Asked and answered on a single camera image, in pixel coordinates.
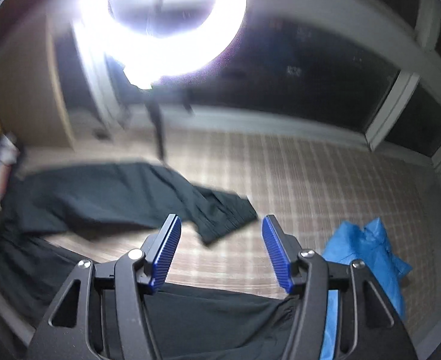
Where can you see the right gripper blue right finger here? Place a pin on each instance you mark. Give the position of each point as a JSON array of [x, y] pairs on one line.
[[305, 275]]

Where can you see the blue shiny shirt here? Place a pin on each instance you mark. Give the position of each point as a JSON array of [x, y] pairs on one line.
[[365, 309]]

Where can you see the dark grey trousers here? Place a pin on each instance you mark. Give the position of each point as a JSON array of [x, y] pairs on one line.
[[188, 322]]

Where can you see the white blue striped garment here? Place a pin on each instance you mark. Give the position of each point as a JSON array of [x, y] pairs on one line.
[[9, 154]]

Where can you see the black light tripod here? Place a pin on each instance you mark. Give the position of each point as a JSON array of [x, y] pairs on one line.
[[144, 91]]

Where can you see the plaid pink table cloth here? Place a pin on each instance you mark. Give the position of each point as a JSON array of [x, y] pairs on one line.
[[310, 186]]

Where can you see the light wooden board panel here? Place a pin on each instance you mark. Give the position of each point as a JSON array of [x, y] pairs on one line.
[[32, 104]]

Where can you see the bright ring light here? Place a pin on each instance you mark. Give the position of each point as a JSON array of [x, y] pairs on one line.
[[157, 39]]

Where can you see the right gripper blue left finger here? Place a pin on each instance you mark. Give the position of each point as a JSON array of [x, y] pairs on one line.
[[66, 330]]

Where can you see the white window frame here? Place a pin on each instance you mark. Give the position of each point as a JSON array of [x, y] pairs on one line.
[[350, 70]]

